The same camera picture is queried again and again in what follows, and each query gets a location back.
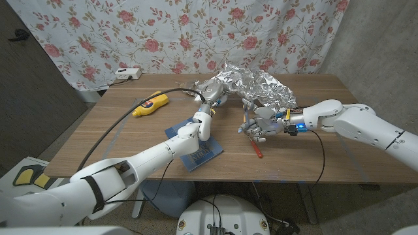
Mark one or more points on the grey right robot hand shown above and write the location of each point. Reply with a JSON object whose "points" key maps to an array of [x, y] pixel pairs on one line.
{"points": [[267, 125]]}

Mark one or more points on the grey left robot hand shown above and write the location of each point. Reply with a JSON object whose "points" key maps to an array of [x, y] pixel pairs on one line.
{"points": [[212, 91]]}

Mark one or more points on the aluminum foil sheet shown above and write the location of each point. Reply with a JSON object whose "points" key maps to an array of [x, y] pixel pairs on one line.
{"points": [[261, 86]]}

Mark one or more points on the blue notebook with gold lettering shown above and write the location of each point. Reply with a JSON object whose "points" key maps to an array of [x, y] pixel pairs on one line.
{"points": [[212, 150]]}

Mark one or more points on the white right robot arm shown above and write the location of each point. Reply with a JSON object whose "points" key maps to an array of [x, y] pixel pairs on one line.
{"points": [[359, 127]]}

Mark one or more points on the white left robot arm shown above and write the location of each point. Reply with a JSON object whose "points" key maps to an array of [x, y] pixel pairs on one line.
{"points": [[147, 156]]}

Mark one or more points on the yellow mustard bottle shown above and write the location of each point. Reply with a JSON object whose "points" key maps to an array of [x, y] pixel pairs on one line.
{"points": [[150, 103]]}

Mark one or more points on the floral backdrop cloth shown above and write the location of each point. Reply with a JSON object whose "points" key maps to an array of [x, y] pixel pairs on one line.
{"points": [[163, 32]]}

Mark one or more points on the white power strip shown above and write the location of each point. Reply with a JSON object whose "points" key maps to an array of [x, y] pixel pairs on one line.
{"points": [[127, 73]]}

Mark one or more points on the grey table leg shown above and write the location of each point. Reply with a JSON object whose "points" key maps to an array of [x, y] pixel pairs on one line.
{"points": [[307, 204]]}

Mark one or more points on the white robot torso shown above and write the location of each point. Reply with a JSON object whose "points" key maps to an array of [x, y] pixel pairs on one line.
{"points": [[222, 212]]}

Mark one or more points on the black device on floor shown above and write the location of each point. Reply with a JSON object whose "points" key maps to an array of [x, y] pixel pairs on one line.
{"points": [[287, 228]]}

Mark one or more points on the blue-grey stool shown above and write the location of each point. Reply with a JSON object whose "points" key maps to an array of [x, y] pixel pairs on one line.
{"points": [[170, 199]]}

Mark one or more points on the white floor board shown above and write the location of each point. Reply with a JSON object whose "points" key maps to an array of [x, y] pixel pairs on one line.
{"points": [[8, 181]]}

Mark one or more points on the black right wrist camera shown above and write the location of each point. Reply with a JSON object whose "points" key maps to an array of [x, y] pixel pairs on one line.
{"points": [[291, 130]]}

